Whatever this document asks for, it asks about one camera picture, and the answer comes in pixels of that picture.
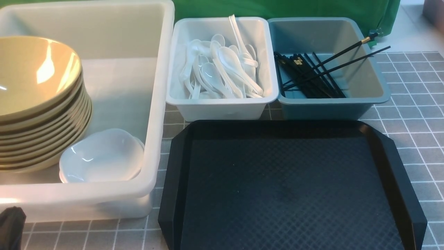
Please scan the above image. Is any plain black chopstick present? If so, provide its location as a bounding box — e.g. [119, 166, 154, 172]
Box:
[283, 46, 391, 91]

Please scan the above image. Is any white spoon bin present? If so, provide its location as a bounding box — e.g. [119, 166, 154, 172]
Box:
[166, 17, 279, 122]

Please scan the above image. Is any blue-grey chopstick bin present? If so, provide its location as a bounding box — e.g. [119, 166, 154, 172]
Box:
[268, 17, 391, 120]

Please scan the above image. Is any large white plastic bin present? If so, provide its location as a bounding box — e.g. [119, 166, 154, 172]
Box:
[1, 0, 175, 223]

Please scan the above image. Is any white square dish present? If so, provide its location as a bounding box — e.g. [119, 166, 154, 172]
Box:
[59, 128, 145, 183]
[60, 137, 145, 184]

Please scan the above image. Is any yellow noodle bowl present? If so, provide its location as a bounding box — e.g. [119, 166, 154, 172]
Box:
[0, 35, 83, 123]

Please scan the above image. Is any bundle of black chopsticks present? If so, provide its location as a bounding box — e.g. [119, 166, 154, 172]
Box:
[273, 52, 346, 99]

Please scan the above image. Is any green cloth backdrop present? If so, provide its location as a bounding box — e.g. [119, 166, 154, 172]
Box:
[173, 0, 401, 36]

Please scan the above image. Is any pile of white spoons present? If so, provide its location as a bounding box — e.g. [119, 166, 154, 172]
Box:
[178, 15, 264, 99]

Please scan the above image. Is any stack of yellow bowls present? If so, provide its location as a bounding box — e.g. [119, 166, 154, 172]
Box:
[1, 74, 93, 173]

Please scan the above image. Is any black serving tray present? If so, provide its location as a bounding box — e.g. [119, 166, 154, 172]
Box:
[158, 120, 428, 250]

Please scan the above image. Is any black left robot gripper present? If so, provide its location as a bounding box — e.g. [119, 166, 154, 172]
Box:
[0, 206, 26, 250]

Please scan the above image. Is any black chopstick with gold band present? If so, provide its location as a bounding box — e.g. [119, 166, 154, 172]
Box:
[272, 27, 390, 104]

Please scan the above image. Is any white square dish in bin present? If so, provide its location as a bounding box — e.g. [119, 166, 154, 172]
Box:
[60, 137, 145, 184]

